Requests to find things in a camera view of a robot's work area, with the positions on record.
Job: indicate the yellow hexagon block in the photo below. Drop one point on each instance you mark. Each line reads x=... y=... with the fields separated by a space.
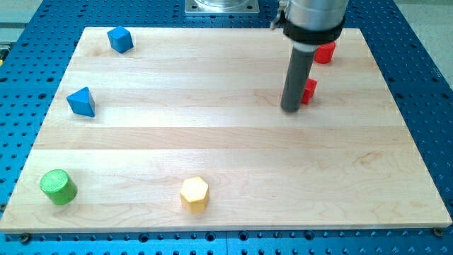
x=195 y=194

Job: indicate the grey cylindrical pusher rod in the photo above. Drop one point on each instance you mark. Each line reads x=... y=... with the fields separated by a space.
x=297 y=74

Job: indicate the light wooden board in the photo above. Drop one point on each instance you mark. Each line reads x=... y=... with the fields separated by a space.
x=187 y=102

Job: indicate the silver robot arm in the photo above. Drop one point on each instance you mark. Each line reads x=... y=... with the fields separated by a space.
x=308 y=24

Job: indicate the red cylinder block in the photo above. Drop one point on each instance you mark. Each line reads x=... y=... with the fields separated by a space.
x=324 y=53

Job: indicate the blue triangle block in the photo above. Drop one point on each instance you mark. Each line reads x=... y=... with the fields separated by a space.
x=82 y=103

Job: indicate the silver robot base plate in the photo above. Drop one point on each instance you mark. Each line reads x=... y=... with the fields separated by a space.
x=221 y=6

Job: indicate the green cylinder block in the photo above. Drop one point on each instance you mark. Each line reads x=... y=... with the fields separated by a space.
x=58 y=186

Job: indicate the red heart block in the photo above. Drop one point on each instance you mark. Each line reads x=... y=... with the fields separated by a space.
x=309 y=91

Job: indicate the blue cube block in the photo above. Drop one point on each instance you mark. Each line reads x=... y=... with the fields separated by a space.
x=120 y=39

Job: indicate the blue perforated table plate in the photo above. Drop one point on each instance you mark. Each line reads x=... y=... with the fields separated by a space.
x=411 y=42

